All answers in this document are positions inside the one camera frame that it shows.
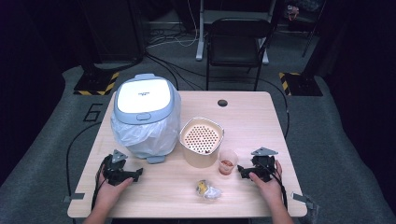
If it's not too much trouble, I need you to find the person's left hand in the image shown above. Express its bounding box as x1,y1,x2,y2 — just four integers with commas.
93,169,134,210

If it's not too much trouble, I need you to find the crumpled yellow and white wrapper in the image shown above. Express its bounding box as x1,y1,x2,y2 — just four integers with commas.
195,179,222,201

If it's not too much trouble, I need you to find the black base plate striped edge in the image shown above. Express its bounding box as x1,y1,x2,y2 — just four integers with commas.
278,72,324,97
73,71,120,96

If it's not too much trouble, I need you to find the white plastic trash bag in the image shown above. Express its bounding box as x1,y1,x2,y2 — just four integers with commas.
110,92,182,160

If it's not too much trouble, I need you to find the hand-held gripper black cable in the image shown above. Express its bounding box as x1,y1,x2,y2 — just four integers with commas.
91,155,113,211
258,160,289,210

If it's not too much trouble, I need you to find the left hand-held gripper black cable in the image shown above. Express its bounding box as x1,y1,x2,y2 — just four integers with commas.
91,155,113,211

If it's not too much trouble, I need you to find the white desk frame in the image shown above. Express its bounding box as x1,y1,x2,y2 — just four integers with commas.
194,0,278,65

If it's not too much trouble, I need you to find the small clear plastic cup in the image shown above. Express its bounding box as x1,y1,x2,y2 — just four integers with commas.
218,148,239,176

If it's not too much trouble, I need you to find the dark cabinet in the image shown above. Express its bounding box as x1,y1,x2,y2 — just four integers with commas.
78,0,148,64

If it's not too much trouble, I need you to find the person's right hand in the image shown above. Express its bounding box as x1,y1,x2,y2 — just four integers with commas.
248,160,284,203

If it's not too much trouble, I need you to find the grey metal table clamp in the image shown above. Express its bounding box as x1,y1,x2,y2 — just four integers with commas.
63,192,86,204
290,191,316,210

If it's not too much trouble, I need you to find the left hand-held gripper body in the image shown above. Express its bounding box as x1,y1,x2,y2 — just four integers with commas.
101,148,135,187

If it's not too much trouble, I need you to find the white floor cable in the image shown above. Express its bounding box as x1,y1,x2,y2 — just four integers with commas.
146,0,200,49

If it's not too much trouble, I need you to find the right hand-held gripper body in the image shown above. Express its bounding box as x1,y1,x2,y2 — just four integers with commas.
249,147,279,183

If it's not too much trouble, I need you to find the right hand-held gripper black cable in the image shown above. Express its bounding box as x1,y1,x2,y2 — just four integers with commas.
258,160,289,210

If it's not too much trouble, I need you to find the black folding chair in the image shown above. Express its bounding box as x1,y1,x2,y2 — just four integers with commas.
205,17,273,91

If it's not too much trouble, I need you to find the black floor cable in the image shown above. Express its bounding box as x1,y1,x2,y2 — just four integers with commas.
65,120,103,198

